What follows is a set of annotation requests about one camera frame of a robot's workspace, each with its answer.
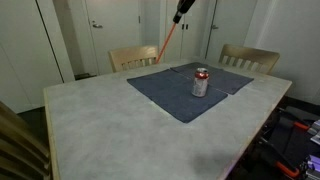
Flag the wooden chair near door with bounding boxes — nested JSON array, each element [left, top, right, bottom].
[[108, 45, 158, 72]]

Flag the black orange clamp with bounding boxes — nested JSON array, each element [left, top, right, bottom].
[[282, 115, 310, 131], [258, 137, 300, 179]]

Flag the wooden chair in foreground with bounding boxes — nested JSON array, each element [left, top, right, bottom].
[[0, 102, 53, 180]]

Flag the white door with handle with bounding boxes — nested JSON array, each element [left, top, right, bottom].
[[85, 0, 141, 75]]

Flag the white door right side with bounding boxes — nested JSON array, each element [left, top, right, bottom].
[[205, 0, 257, 62]]

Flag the orange red straw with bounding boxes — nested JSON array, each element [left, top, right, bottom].
[[156, 23, 176, 64]]

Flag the wooden chair at corner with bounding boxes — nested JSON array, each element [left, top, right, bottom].
[[219, 44, 280, 74]]

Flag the black orange clamp upper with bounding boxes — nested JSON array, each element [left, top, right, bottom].
[[282, 115, 310, 131]]

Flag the red and silver soda can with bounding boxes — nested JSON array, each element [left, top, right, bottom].
[[192, 68, 209, 97]]

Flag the dark blue mat, far side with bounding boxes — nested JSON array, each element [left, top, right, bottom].
[[172, 62, 253, 95]]

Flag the dark blue mat, can side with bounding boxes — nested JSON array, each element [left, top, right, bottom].
[[127, 69, 227, 123]]

